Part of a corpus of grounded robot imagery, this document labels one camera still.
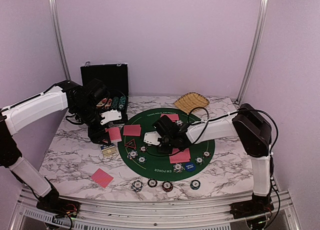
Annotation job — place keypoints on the placed fifty chip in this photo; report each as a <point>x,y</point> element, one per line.
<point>199,160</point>
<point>142,159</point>

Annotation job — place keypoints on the front aluminium rail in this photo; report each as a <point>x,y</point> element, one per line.
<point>203,214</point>

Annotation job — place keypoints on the left aluminium frame post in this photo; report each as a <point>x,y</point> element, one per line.
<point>59,38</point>

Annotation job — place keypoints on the blue ten chip stack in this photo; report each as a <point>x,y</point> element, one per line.
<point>137,186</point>

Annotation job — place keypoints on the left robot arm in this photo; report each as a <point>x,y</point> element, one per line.
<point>14,118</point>

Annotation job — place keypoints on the teal chip row in case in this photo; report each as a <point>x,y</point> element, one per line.
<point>122,103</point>

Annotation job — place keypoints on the blue small blind button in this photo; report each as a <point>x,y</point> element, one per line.
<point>190,167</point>

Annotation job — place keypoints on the placed ten chips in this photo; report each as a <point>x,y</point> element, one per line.
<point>178,168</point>
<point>179,122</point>
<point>132,154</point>

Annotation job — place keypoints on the aluminium frame post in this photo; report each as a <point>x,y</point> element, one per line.
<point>59,38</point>
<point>260,24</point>

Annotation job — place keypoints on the green fifty chip stack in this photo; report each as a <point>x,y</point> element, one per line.
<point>195,184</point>

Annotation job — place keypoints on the woven bamboo tray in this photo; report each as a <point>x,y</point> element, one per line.
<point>190,101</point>

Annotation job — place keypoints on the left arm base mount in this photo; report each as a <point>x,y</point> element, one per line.
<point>61,207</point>

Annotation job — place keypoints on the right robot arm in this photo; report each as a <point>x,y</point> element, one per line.
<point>247,124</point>

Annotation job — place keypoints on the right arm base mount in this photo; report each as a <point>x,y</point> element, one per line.
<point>249,208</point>

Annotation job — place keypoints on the dealt card seat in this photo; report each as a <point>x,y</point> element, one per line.
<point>126,130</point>

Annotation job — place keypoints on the hundred chip front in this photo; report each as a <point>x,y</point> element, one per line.
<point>152,183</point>

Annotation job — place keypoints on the red-backed playing card deck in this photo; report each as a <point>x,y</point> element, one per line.
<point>114,134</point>

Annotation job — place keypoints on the triangular all-in button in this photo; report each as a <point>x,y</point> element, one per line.
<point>131,144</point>

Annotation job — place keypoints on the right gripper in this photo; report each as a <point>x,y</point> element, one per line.
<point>165,151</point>

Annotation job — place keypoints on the black poker chip case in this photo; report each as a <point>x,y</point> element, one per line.
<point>115,77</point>

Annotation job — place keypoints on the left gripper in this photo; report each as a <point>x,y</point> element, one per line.
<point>96,134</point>

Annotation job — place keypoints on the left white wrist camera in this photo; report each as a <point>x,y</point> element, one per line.
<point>110,116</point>

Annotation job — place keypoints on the green chip row in case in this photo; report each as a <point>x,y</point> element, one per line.
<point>115,102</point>

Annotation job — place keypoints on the round green poker mat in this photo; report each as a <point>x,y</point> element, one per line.
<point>158,165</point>

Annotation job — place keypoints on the discarded burn card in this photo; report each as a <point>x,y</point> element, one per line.
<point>102,178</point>

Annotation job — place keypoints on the right aluminium frame post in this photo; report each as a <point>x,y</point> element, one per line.
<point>260,24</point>

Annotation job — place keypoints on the blue gold card box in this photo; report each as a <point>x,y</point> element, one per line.
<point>108,150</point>

